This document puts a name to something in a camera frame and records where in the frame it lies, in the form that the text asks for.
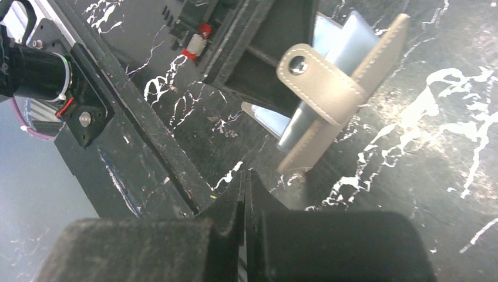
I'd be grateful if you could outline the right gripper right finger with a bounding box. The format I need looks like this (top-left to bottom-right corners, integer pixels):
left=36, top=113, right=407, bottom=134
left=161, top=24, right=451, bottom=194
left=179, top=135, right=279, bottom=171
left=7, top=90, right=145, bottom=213
left=245, top=170, right=436, bottom=281

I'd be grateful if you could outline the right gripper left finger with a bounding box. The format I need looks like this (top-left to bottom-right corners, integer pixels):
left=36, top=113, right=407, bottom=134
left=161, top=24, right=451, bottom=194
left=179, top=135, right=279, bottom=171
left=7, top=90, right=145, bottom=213
left=38, top=172, right=246, bottom=281

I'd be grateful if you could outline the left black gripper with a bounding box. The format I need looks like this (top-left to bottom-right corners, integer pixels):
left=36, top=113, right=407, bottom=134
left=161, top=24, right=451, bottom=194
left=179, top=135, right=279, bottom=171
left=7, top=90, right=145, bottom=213
left=163, top=0, right=318, bottom=116

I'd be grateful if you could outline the grey leather card holder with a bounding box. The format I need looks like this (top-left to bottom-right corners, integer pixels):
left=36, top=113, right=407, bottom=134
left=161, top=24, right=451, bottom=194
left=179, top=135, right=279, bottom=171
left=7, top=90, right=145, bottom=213
left=241, top=11, right=410, bottom=174

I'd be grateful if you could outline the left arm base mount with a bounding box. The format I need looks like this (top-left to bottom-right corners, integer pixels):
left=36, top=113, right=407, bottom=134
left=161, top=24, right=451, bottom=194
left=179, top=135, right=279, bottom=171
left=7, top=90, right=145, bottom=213
left=31, top=19, right=115, bottom=148

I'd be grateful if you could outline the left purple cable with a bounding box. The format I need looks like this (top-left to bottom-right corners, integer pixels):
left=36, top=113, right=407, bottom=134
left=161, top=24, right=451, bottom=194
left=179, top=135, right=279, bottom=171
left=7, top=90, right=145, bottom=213
left=9, top=97, right=57, bottom=142

